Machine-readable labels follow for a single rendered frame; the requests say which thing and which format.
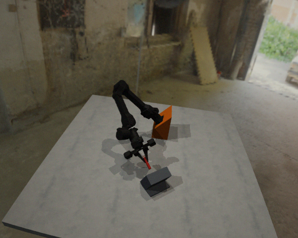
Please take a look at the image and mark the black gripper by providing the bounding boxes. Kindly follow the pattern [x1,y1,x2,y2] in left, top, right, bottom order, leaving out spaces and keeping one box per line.
[124,136,156,163]

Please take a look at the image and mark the dark grey sloped panel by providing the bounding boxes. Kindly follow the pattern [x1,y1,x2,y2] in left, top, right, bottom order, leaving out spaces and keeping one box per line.
[140,167,172,197]

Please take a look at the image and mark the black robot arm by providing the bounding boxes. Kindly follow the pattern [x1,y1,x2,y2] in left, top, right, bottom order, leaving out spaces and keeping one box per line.
[112,80,163,149]

